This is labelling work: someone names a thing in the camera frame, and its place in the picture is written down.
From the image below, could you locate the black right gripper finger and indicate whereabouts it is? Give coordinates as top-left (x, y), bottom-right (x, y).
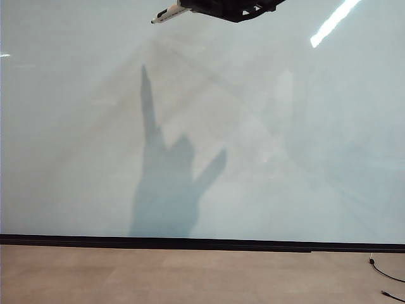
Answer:
top-left (235, 0), bottom-right (286, 24)
top-left (178, 0), bottom-right (237, 22)

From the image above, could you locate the white whiteboard marker pen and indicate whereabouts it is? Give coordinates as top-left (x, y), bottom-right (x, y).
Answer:
top-left (151, 0), bottom-right (194, 26)

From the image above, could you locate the white whiteboard panel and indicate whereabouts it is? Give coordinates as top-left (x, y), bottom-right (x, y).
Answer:
top-left (0, 0), bottom-right (405, 244)

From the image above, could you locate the black whiteboard pen tray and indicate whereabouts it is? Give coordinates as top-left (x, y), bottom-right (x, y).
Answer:
top-left (0, 234), bottom-right (405, 255)

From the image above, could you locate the black cable with plug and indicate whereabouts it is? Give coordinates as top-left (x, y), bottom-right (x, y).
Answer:
top-left (368, 253), bottom-right (405, 284)

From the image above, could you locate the thin black cable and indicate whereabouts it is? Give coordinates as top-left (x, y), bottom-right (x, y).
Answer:
top-left (381, 289), bottom-right (405, 303)

